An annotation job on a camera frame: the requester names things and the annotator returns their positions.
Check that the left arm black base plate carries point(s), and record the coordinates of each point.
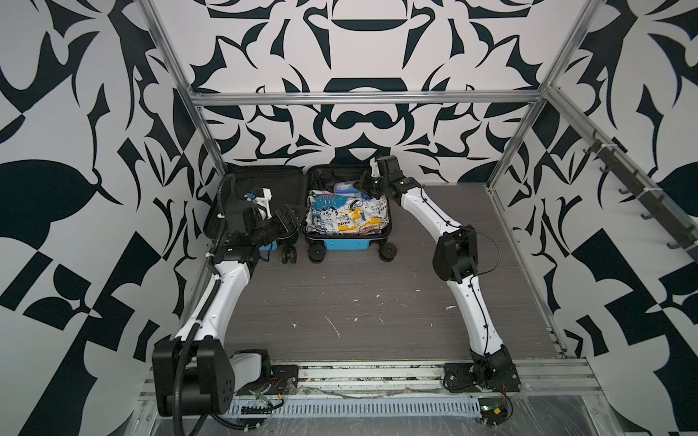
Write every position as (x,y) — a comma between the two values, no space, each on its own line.
(278,379)

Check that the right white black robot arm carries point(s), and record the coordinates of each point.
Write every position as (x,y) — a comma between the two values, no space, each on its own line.
(455,261)

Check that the black wall hook rack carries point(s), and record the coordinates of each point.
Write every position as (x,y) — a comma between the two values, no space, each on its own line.
(638,185)

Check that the clear cup with blue lid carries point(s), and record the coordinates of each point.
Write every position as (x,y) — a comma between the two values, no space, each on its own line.
(349,189)

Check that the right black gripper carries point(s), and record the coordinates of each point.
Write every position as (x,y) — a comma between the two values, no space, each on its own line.
(365,180)

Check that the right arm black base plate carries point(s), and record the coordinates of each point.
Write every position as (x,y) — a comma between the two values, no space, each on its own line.
(480,377)

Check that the white blue yellow patterned shirt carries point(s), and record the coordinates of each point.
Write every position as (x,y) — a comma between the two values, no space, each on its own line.
(334,215)

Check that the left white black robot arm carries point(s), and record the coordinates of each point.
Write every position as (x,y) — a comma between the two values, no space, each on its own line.
(195,378)

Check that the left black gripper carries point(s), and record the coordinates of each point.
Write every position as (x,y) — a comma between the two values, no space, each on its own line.
(292,222)

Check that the white slotted cable duct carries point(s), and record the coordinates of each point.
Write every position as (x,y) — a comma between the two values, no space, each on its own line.
(361,408)

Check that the blue hard-shell suitcase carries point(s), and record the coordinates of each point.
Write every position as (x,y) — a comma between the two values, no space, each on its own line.
(290,185)

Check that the aluminium frame rails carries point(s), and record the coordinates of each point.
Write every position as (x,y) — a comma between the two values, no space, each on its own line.
(455,90)

